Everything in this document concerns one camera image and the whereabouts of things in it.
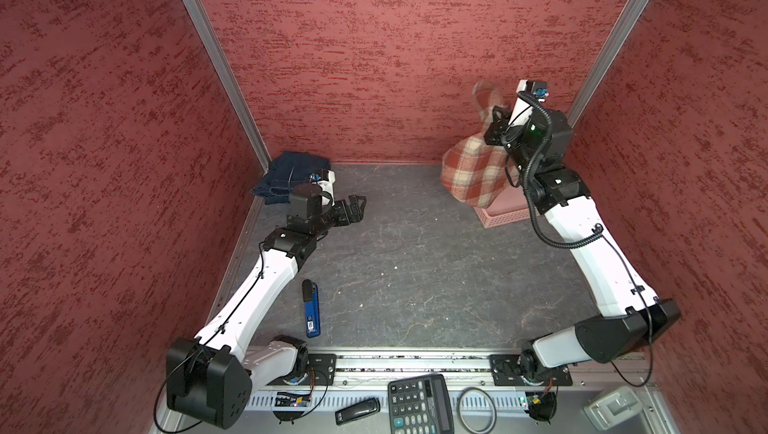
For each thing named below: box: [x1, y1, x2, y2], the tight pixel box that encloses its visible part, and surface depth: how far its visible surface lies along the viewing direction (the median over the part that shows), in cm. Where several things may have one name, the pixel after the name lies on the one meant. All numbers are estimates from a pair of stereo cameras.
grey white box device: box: [584, 386, 644, 431], surface depth 69 cm
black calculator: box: [388, 374, 455, 434], surface depth 69 cm
